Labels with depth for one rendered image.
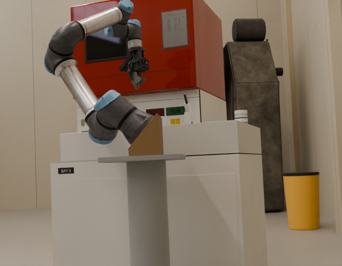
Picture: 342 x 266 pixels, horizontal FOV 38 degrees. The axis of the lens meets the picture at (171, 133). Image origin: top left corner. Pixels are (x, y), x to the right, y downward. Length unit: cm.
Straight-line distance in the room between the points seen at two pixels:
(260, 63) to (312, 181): 275
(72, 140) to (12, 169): 856
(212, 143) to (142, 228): 52
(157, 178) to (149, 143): 14
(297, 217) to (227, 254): 355
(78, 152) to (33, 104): 849
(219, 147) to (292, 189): 357
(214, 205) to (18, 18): 959
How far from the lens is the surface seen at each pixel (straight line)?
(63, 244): 254
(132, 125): 196
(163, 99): 297
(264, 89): 766
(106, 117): 202
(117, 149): 237
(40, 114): 1086
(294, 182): 570
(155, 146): 192
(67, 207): 251
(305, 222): 574
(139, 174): 194
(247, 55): 793
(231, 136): 219
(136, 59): 254
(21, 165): 1095
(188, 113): 254
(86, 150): 245
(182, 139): 225
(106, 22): 238
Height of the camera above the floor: 78
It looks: 4 degrees up
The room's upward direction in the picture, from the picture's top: 3 degrees counter-clockwise
